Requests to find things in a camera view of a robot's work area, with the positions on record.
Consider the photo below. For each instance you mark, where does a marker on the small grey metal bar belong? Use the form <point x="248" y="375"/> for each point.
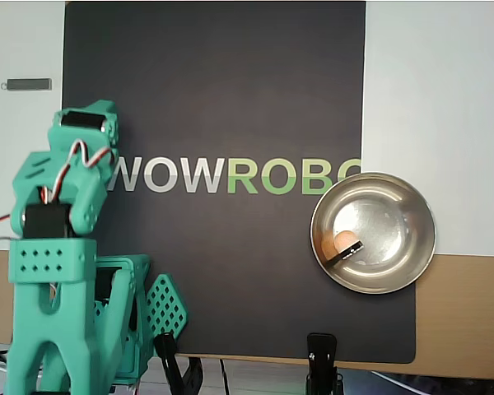
<point x="29" y="84"/>

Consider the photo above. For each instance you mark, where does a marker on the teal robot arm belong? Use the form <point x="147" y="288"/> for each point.
<point x="45" y="308"/>

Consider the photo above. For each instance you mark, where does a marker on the black spring stand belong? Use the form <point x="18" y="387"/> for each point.
<point x="321" y="349"/>

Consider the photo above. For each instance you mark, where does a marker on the white paper sheet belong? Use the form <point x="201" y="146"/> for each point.
<point x="24" y="41"/>
<point x="436" y="103"/>

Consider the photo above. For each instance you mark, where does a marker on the black WOWROBO mat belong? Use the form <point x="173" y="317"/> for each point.
<point x="251" y="267"/>

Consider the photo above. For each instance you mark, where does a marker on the black table clamp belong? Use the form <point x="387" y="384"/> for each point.
<point x="166" y="358"/>

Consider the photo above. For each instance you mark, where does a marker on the orange ball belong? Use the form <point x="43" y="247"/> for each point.
<point x="339" y="240"/>

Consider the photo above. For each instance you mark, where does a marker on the metal bowl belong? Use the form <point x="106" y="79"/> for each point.
<point x="387" y="214"/>

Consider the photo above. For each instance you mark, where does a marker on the teal gripper black servo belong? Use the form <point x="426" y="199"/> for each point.
<point x="81" y="120"/>

